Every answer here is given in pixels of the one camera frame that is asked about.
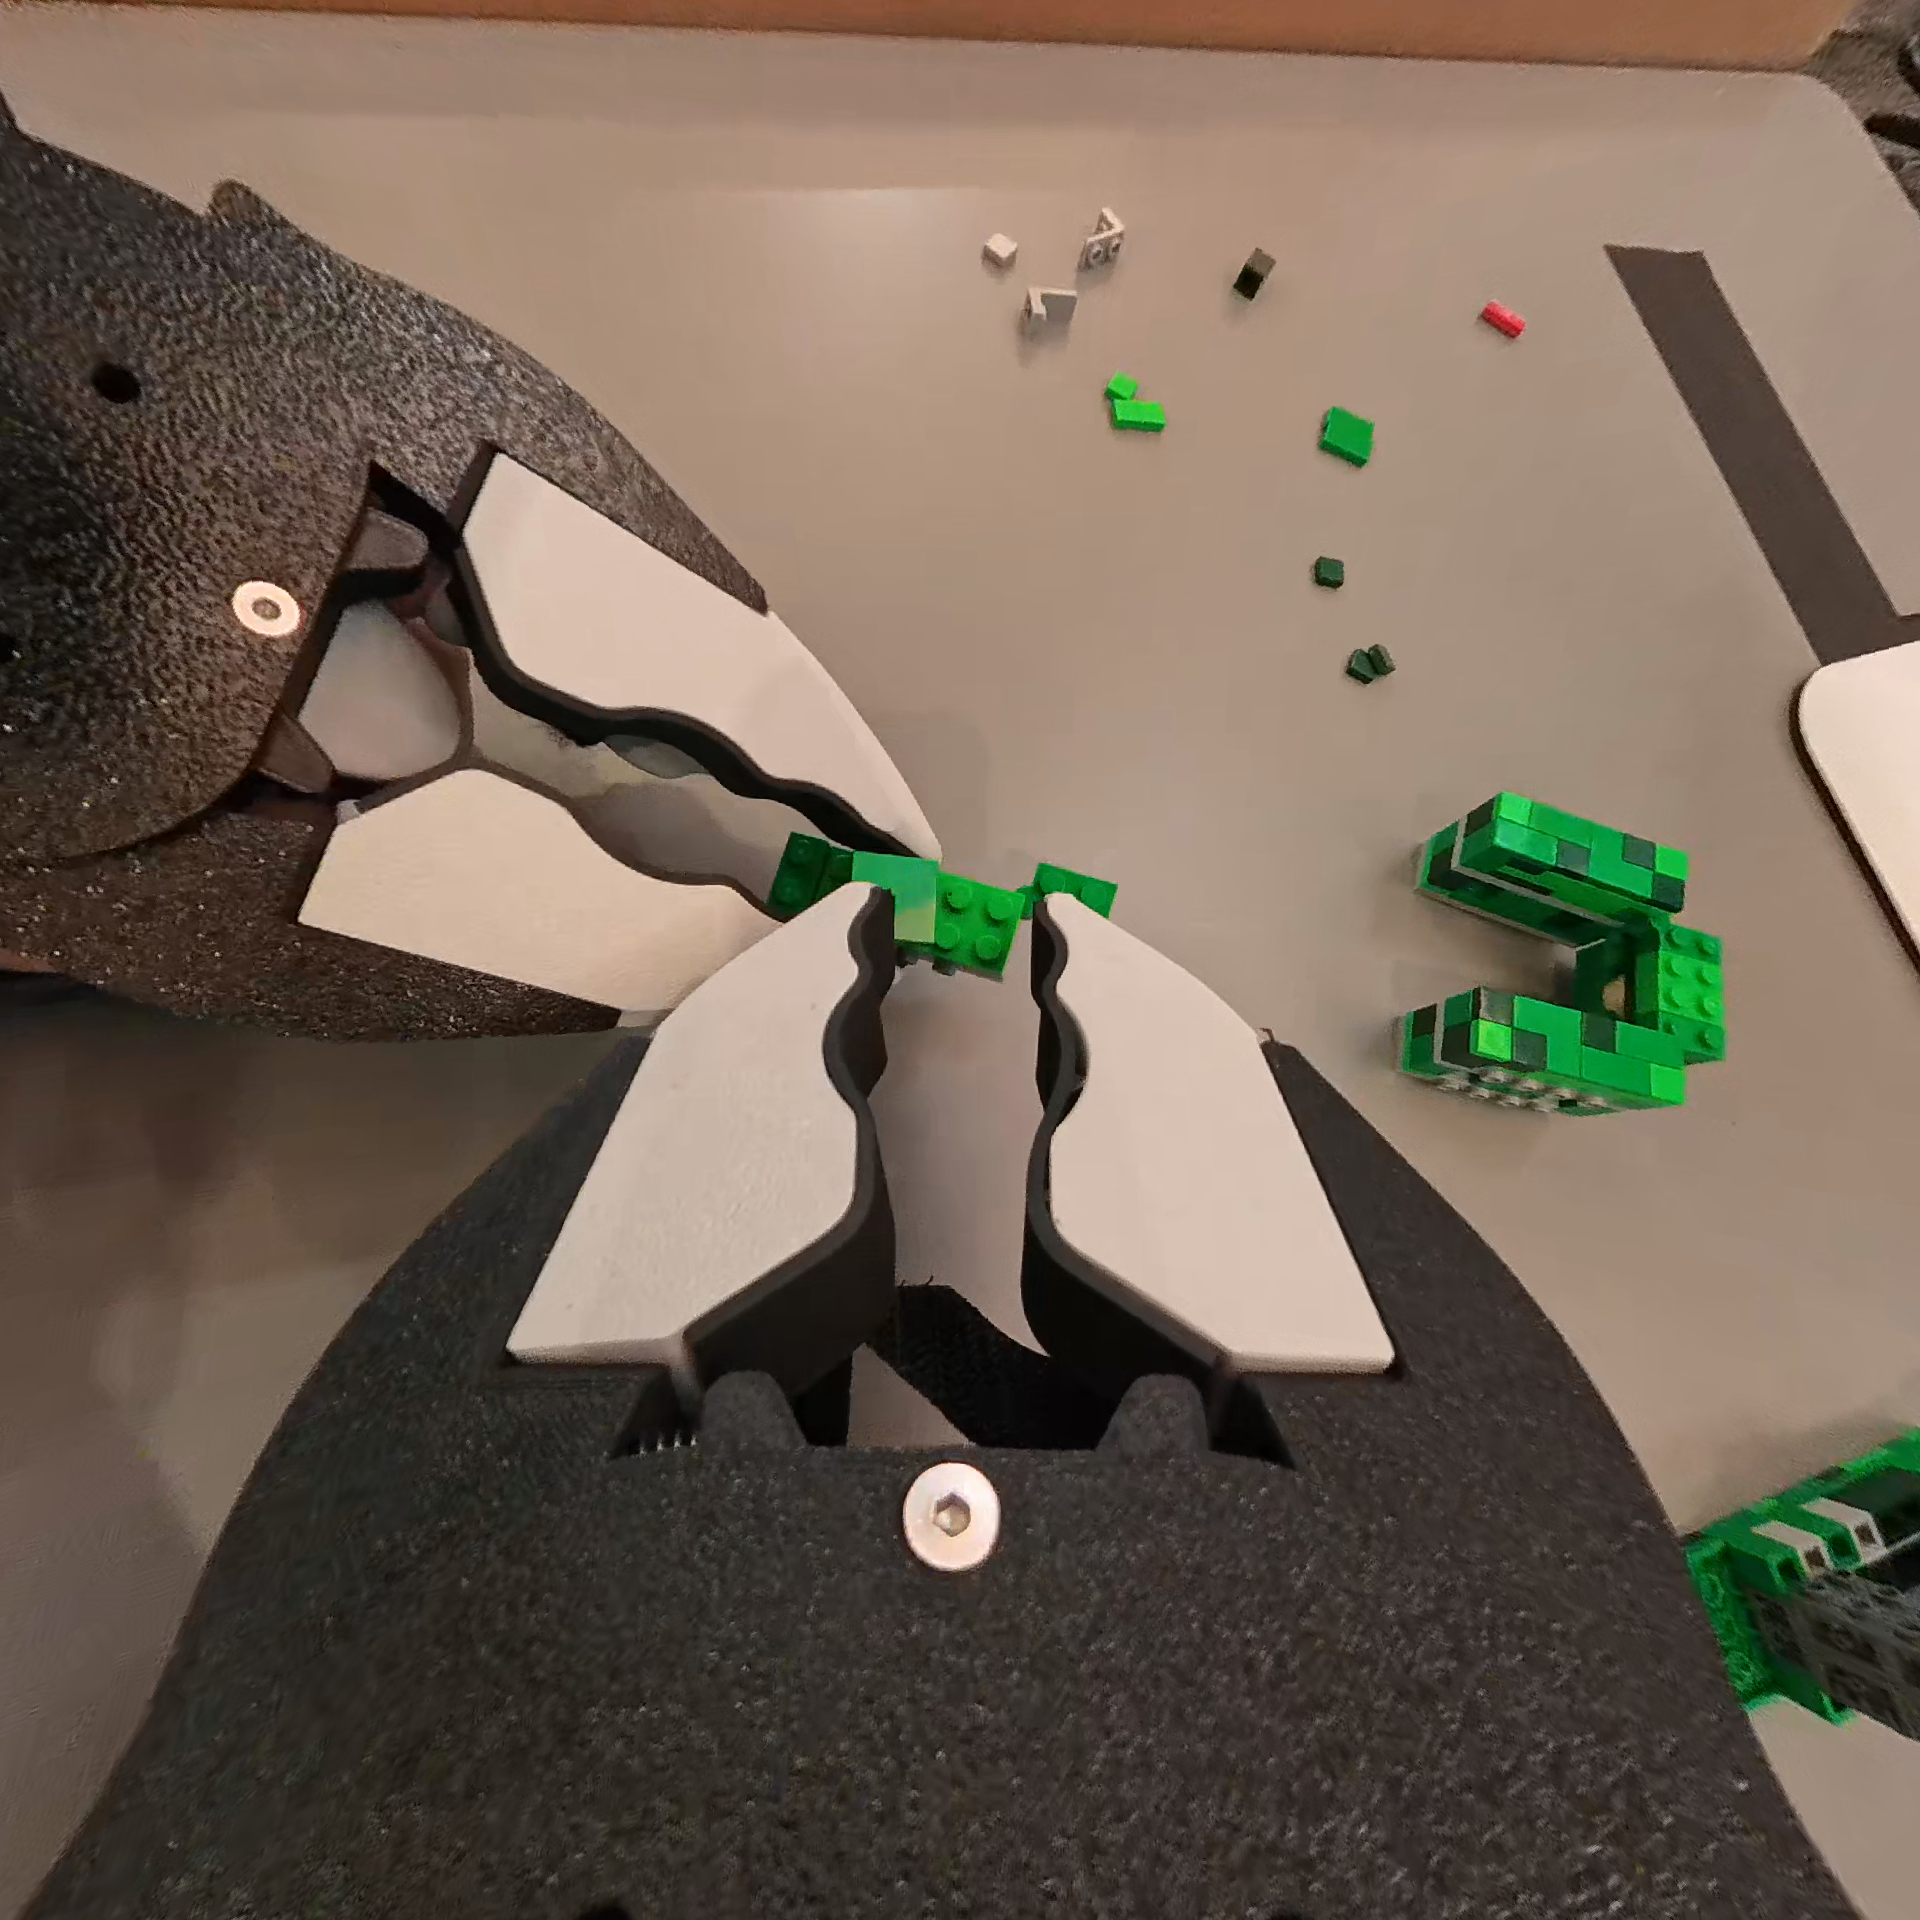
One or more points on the green black brick build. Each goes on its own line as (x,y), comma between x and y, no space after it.
(1740,1621)

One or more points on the grey bracket brick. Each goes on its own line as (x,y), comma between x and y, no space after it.
(1050,309)

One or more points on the black tape strip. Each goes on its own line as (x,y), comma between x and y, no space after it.
(1740,437)

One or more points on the small green toy brick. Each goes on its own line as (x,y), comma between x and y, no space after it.
(1073,884)

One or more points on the green brick arch build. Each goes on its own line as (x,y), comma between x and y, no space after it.
(1529,841)

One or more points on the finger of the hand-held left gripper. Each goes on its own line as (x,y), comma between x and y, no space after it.
(662,602)
(496,884)

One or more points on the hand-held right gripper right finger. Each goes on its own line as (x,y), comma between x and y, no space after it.
(1202,1184)

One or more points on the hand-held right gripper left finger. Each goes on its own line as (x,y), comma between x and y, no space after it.
(705,1169)

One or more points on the dark cloth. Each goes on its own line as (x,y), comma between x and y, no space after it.
(1885,91)

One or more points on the long green brick assembly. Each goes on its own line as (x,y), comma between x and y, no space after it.
(960,915)

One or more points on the white book stand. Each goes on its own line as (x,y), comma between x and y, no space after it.
(1866,795)

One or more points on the flat green tile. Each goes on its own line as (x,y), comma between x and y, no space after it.
(1347,437)

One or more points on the dark green black brick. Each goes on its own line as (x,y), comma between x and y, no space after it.
(1256,274)

